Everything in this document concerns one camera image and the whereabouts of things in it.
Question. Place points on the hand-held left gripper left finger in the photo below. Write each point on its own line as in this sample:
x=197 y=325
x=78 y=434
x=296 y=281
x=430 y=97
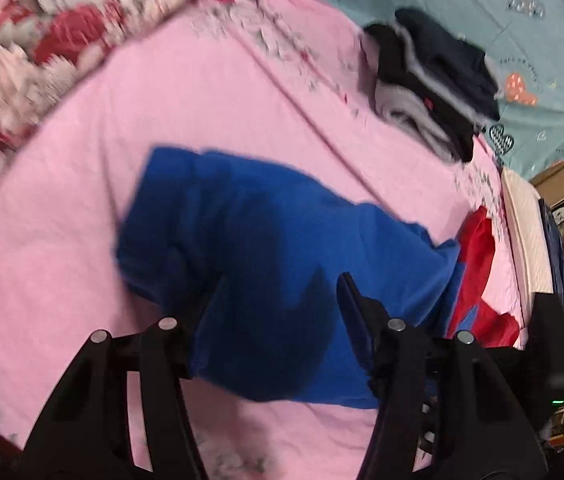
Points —
x=162 y=360

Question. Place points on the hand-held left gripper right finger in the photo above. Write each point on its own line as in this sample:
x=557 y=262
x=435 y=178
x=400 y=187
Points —
x=358 y=331

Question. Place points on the blue pants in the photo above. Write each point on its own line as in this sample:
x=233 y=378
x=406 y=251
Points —
x=272 y=270

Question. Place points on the dark blue fabric strip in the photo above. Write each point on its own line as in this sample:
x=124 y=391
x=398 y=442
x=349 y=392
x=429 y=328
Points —
x=554 y=245

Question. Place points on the red garment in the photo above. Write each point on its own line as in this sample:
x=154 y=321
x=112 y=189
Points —
x=479 y=265

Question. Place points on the white mattress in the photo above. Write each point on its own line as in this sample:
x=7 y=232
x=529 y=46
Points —
x=527 y=230

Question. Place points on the grey garment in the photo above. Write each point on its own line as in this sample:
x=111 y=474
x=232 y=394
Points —
x=404 y=107

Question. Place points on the pink blanket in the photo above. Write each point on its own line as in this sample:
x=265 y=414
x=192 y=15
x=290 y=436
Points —
x=172 y=125

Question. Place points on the black garment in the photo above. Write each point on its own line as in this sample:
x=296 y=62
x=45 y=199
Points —
x=392 y=55

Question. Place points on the navy garment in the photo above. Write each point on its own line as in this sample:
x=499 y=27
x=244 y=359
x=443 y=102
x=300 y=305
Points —
x=449 y=55

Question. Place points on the red white floral blanket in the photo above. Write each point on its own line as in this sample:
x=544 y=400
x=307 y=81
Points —
x=57 y=25

